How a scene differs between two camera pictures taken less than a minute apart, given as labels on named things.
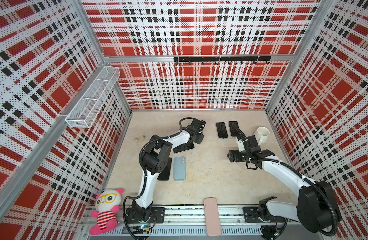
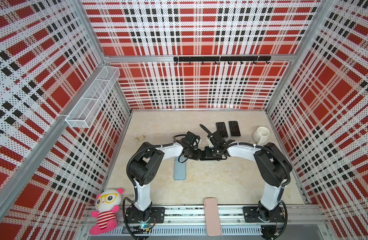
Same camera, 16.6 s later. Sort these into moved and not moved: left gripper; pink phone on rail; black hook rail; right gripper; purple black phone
Moved: left gripper; right gripper
Not moved: black hook rail; pink phone on rail; purple black phone
